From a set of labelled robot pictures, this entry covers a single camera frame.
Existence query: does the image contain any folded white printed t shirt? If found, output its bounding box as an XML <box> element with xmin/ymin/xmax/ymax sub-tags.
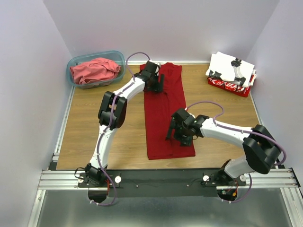
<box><xmin>205</xmin><ymin>52</ymin><xmax>255</xmax><ymax>87</ymax></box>

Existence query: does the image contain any teal plastic bin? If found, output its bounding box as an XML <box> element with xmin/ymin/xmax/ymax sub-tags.
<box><xmin>66</xmin><ymin>51</ymin><xmax>125</xmax><ymax>89</ymax></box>

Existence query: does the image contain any pink t shirt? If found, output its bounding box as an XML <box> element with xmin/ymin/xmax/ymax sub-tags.
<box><xmin>70</xmin><ymin>58</ymin><xmax>121</xmax><ymax>85</ymax></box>

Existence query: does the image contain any dark red t shirt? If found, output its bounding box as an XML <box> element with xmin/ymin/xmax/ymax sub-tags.
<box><xmin>144</xmin><ymin>62</ymin><xmax>196</xmax><ymax>160</ymax></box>

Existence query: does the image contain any folded red printed t shirt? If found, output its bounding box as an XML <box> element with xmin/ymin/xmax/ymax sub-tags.
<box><xmin>207</xmin><ymin>74</ymin><xmax>257</xmax><ymax>97</ymax></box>

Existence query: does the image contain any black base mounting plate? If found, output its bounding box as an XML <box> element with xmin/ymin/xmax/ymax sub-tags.
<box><xmin>77</xmin><ymin>168</ymin><xmax>250</xmax><ymax>201</ymax></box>

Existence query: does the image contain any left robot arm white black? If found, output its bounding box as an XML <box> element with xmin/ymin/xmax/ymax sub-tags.
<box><xmin>75</xmin><ymin>60</ymin><xmax>164</xmax><ymax>187</ymax></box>

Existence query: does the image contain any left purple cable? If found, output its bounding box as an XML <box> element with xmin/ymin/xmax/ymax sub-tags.
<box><xmin>89</xmin><ymin>52</ymin><xmax>152</xmax><ymax>207</ymax></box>

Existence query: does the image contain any aluminium extrusion frame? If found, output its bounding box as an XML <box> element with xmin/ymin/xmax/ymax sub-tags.
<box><xmin>29</xmin><ymin>88</ymin><xmax>303</xmax><ymax>227</ymax></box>

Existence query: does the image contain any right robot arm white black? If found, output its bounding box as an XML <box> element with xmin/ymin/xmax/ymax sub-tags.
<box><xmin>166</xmin><ymin>108</ymin><xmax>283</xmax><ymax>185</ymax></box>

